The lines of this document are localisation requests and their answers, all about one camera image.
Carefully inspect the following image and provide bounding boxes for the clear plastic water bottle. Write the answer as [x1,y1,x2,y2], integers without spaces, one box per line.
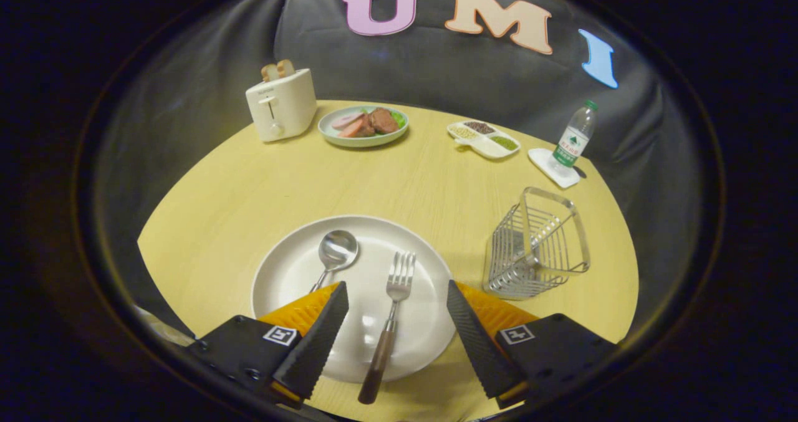
[549,100,599,178]

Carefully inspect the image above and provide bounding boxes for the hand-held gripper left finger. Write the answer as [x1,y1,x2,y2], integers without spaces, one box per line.
[186,281,350,410]

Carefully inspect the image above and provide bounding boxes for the metal wire basket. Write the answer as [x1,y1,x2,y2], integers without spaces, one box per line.
[482,186,591,300]

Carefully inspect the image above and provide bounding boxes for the white square coaster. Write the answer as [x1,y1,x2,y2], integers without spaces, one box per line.
[527,148,581,189]

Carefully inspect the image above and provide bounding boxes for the brown meat slice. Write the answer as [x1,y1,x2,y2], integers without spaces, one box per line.
[369,108,400,135]

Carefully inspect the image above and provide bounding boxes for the green plate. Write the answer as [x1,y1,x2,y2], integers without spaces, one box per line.
[317,105,410,148]

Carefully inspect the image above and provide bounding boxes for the white toaster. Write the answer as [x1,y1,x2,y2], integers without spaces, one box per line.
[245,68,317,143]

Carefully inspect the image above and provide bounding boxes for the white divided grain dish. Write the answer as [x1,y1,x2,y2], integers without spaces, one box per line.
[446,120,521,160]

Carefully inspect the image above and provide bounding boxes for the large white plate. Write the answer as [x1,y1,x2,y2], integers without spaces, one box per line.
[251,215,458,384]

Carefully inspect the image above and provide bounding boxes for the metal spoon with wooden handle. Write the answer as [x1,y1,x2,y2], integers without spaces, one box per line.
[309,229,360,294]

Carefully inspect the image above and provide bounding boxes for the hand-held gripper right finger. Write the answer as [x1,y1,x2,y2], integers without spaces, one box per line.
[446,279,619,410]

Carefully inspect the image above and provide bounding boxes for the metal fork with wooden handle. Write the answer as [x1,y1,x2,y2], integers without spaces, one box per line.
[358,251,416,405]

